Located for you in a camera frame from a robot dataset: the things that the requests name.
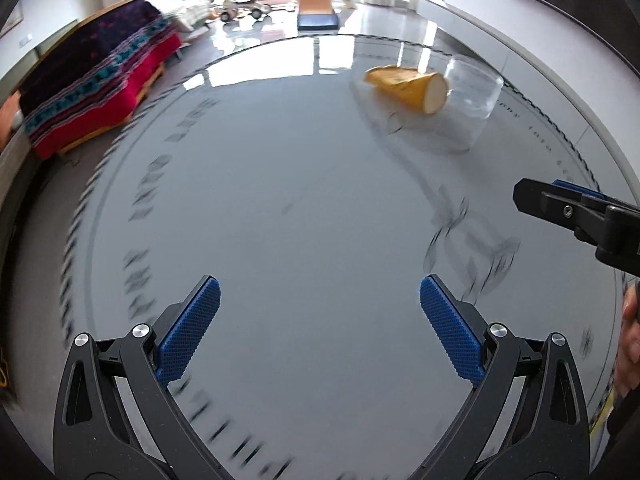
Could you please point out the white cushion pile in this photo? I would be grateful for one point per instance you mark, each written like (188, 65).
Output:
(192, 17)

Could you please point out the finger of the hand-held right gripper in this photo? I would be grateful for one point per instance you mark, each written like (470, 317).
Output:
(577, 187)
(545, 200)

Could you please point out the bench with colourful blanket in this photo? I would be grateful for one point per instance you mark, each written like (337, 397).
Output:
(95, 80)

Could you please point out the yellow paper cup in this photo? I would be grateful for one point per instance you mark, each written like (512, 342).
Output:
(407, 85)

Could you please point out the grey green sofa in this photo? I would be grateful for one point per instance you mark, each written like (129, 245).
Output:
(10, 170)

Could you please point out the person's right hand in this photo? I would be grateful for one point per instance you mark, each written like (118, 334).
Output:
(631, 340)

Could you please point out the orange cushion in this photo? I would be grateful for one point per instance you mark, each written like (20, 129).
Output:
(9, 122)

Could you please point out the clear plastic container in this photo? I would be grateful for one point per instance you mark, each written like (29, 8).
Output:
(472, 105)

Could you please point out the framed wall picture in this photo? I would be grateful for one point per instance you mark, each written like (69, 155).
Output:
(11, 19)

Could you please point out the white ride-on toy car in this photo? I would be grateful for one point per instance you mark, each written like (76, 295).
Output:
(245, 7)

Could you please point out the white wall socket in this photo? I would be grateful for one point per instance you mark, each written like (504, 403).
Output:
(25, 39)

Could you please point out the wooden bench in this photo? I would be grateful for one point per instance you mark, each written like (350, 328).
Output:
(145, 72)

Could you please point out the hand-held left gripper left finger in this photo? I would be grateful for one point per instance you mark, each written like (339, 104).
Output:
(192, 322)

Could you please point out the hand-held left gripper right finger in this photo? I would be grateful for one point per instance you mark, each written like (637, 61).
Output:
(447, 322)

